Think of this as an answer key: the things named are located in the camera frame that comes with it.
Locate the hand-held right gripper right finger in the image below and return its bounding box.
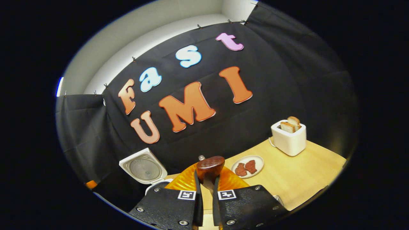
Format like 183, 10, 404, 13
212, 166, 289, 230

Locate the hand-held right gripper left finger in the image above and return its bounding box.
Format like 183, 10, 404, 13
128, 163, 204, 230

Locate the white rice cooker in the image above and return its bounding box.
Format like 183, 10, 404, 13
119, 148, 174, 196

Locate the wooden spoon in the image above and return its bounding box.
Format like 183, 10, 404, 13
196, 156, 225, 196

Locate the white plate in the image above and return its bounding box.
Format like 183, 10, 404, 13
231, 155, 265, 179

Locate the white toaster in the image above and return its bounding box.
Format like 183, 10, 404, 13
271, 119, 307, 157

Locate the black backdrop cloth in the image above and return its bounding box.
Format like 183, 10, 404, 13
55, 2, 359, 211

